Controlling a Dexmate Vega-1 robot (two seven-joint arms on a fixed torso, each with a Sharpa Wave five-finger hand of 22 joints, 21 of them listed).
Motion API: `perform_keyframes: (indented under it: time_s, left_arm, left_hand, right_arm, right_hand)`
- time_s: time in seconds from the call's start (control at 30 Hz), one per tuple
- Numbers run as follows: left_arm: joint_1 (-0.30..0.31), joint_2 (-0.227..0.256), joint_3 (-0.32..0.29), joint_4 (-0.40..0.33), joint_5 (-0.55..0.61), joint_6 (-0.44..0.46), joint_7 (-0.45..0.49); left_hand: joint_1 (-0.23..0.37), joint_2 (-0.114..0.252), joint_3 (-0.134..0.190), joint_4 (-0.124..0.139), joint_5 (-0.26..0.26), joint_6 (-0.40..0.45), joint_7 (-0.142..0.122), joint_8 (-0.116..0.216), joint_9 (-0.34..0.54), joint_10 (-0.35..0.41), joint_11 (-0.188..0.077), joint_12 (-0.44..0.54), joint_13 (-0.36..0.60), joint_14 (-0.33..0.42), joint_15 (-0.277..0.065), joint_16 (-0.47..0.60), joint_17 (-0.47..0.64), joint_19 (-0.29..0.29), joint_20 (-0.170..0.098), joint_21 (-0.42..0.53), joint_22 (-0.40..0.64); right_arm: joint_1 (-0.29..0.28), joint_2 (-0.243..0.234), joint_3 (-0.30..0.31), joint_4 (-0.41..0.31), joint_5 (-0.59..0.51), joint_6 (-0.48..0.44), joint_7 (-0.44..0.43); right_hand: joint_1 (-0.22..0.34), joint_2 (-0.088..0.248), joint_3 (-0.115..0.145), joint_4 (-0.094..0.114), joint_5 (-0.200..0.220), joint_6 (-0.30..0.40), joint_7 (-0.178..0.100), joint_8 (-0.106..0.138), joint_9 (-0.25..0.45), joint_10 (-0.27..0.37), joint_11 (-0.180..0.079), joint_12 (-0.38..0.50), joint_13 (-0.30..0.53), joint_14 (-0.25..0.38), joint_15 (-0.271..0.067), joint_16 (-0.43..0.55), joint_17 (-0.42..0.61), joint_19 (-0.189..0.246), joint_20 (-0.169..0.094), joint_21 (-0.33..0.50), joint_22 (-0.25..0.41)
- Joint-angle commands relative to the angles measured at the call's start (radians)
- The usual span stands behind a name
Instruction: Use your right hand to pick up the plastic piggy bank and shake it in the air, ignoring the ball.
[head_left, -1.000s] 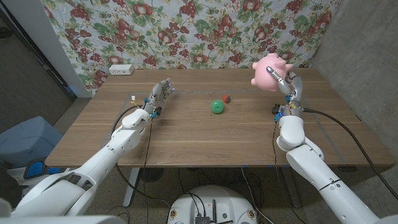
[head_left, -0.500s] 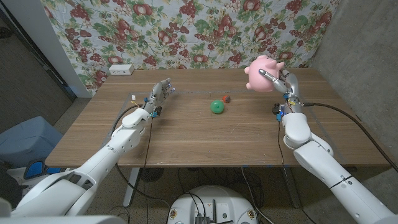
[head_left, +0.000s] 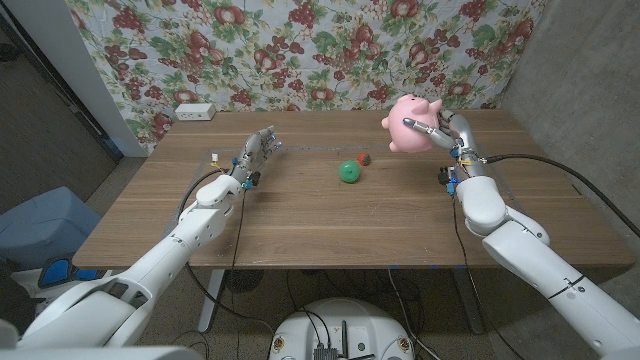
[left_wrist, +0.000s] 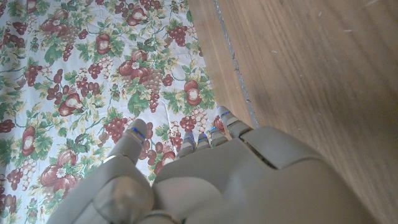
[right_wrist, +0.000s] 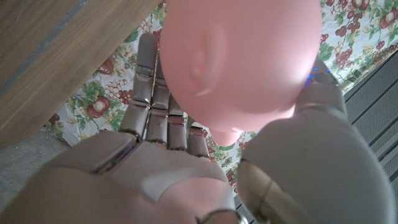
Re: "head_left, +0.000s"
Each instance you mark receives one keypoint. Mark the green ball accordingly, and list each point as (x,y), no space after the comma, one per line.
(349,171)

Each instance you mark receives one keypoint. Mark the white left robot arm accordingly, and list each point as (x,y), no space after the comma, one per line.
(160,260)

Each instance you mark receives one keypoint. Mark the pink plastic piggy bank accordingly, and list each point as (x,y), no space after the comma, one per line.
(407,137)

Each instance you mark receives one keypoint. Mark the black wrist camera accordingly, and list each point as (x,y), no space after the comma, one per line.
(255,178)
(444,177)

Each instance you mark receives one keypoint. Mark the black bag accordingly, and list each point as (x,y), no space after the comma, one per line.
(12,305)

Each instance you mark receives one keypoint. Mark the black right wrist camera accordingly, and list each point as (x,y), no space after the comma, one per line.
(444,177)

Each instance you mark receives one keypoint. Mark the black round floor fan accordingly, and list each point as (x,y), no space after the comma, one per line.
(242,280)

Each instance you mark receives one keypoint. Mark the white metal table leg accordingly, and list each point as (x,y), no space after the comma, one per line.
(210,305)

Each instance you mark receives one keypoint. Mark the blue grey plastic bin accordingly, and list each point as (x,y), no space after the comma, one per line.
(45,225)

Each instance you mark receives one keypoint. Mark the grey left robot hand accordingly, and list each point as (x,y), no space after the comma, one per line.
(252,156)

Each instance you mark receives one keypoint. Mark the black antenna stick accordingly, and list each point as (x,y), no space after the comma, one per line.
(344,337)

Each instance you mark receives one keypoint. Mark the small red brown ball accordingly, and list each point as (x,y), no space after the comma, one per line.
(364,159)

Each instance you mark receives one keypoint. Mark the fruit print backdrop cloth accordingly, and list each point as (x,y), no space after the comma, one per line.
(310,50)

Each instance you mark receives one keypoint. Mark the blue black pad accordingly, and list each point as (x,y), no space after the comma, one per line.
(55,272)

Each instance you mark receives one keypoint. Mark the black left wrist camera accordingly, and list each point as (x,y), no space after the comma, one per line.
(255,178)

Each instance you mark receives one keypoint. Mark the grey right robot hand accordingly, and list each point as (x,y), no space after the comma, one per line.
(462,140)

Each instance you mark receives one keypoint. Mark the white robot torso base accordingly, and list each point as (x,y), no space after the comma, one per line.
(360,320)

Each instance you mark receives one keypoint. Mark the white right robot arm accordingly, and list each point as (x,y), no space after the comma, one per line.
(540,260)

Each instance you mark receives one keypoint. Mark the white power strip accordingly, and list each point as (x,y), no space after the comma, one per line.
(195,112)

